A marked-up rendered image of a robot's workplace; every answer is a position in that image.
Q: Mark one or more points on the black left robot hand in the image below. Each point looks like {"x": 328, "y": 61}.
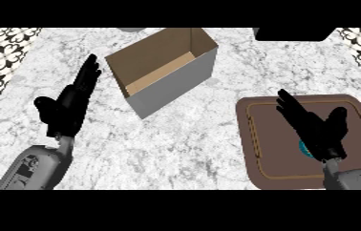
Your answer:
{"x": 69, "y": 104}

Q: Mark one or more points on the grey round object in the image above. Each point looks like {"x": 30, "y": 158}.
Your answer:
{"x": 130, "y": 29}

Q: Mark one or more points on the brown tray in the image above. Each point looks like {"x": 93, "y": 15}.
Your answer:
{"x": 277, "y": 139}

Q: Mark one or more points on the open cardboard box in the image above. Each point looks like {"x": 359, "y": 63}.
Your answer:
{"x": 163, "y": 70}

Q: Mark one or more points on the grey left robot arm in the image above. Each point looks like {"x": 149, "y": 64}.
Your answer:
{"x": 38, "y": 168}

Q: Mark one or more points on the black appliance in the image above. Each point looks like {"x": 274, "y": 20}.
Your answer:
{"x": 293, "y": 33}

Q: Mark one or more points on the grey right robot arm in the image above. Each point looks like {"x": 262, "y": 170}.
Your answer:
{"x": 339, "y": 175}

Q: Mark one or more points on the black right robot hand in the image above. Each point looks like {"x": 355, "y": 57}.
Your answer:
{"x": 315, "y": 133}

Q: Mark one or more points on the teal cupcake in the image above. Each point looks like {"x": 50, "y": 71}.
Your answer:
{"x": 305, "y": 148}

